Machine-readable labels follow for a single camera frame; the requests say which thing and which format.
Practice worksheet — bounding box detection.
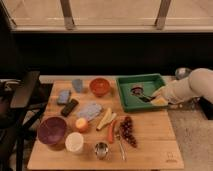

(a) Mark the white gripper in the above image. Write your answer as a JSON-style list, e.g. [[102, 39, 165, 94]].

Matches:
[[151, 80, 187, 106]]

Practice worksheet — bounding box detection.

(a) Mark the red bowl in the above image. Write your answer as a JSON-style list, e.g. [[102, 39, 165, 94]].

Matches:
[[89, 78, 110, 97]]

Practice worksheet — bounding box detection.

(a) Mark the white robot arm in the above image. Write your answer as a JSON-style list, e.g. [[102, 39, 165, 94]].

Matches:
[[152, 68, 213, 104]]

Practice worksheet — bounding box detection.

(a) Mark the purple bowl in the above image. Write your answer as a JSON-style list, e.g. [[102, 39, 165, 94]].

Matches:
[[37, 117, 67, 145]]

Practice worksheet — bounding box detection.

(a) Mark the green plastic tray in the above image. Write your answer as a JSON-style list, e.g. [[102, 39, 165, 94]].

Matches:
[[116, 73, 165, 112]]

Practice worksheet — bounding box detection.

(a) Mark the grey blue plate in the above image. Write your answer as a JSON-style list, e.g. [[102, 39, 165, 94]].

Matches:
[[175, 67, 191, 80]]

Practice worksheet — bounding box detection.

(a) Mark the bunch of dark grapes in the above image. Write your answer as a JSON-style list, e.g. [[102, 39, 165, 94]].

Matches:
[[120, 116, 137, 148]]

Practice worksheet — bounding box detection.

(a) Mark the orange carrot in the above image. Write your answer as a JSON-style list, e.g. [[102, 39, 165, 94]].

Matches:
[[107, 120, 117, 144]]

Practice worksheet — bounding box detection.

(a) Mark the silver fork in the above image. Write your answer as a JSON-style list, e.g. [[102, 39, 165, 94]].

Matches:
[[115, 132, 126, 161]]

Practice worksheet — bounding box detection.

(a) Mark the blue grey cloth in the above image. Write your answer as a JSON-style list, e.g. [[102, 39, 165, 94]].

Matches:
[[77, 102, 102, 121]]

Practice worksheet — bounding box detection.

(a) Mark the small metal cup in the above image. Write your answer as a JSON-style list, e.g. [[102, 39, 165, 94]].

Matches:
[[95, 142, 109, 160]]

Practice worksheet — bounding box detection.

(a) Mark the red yellow apple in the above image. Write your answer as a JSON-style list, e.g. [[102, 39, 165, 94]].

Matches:
[[75, 118, 89, 132]]

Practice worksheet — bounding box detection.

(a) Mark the blue cup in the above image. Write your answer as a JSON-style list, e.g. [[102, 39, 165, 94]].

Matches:
[[72, 79, 83, 93]]

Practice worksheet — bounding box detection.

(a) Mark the black rectangular block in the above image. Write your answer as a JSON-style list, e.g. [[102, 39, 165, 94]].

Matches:
[[61, 99, 78, 117]]

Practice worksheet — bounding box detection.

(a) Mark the white cup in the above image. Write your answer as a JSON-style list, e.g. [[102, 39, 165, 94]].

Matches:
[[65, 132, 84, 154]]

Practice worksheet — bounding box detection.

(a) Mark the blue sponge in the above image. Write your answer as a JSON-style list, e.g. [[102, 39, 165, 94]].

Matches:
[[57, 90, 71, 105]]

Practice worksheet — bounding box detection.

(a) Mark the black chair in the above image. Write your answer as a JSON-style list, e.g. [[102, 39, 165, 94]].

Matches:
[[0, 71, 50, 171]]

